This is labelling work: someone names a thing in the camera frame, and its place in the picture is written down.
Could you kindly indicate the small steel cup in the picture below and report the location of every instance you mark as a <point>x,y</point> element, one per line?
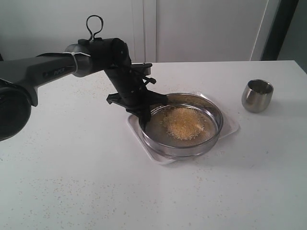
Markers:
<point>257,95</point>

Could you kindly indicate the round steel mesh sieve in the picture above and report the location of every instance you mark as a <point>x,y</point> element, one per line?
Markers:
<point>157,134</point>

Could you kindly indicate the white cabinet doors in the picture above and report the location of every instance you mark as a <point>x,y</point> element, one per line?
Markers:
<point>155,30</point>

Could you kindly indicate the yellow grain pile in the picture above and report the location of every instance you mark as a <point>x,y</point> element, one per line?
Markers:
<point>183,123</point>

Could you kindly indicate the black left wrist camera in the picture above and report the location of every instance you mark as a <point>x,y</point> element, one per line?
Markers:
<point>143,69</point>

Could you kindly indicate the white cable tie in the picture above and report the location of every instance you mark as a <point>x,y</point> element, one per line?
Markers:
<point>74,55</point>

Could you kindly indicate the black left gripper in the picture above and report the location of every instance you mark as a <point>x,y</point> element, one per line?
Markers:
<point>132,93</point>

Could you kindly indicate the dark vertical post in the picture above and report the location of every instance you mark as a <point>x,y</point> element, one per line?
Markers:
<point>279,29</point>

